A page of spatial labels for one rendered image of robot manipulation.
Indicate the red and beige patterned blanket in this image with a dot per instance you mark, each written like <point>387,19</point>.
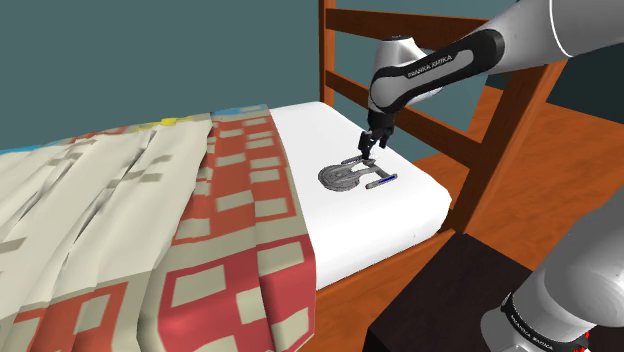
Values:
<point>146,229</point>

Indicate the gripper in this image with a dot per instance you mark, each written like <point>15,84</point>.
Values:
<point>380,122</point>

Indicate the grey spaceship toy model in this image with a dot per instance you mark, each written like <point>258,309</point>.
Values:
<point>348,176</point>

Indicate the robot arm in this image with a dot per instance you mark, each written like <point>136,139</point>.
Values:
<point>526,34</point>

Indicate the wooden bed with white mattress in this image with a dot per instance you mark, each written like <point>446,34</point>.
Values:
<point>356,214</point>

